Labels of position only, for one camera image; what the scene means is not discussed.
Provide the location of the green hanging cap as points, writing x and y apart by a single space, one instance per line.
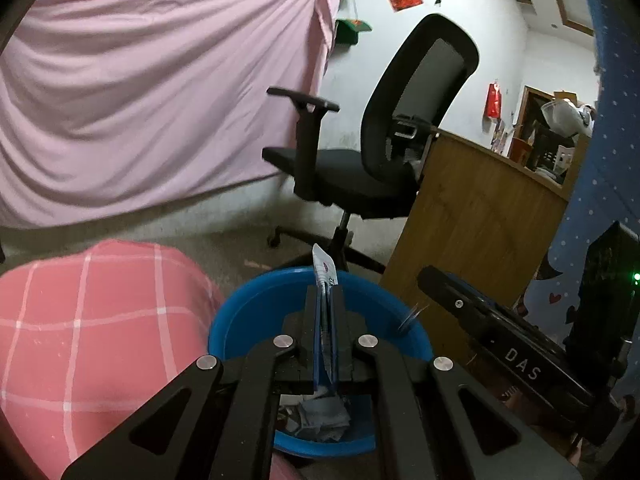
352 30

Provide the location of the pink hanging bed sheet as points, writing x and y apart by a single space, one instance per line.
150 85

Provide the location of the white blue sachet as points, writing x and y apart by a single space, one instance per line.
324 265

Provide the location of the white appliance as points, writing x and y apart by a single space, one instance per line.
567 115

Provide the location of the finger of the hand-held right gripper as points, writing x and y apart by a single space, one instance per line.
480 291
445 292

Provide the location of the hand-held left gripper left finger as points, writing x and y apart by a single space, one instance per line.
315 340

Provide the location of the pink checked tablecloth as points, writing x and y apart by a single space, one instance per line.
100 335

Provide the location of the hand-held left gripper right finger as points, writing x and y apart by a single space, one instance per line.
337 340

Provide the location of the blue plastic basin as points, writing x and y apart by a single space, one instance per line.
260 310

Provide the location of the small red box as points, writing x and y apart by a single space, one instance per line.
520 150

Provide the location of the red hanging ornament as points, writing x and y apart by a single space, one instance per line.
494 100

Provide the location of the black mesh office chair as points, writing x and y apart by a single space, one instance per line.
380 175

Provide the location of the blue printed curtain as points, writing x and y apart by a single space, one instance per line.
610 160

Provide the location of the wooden cabinet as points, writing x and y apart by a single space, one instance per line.
535 110

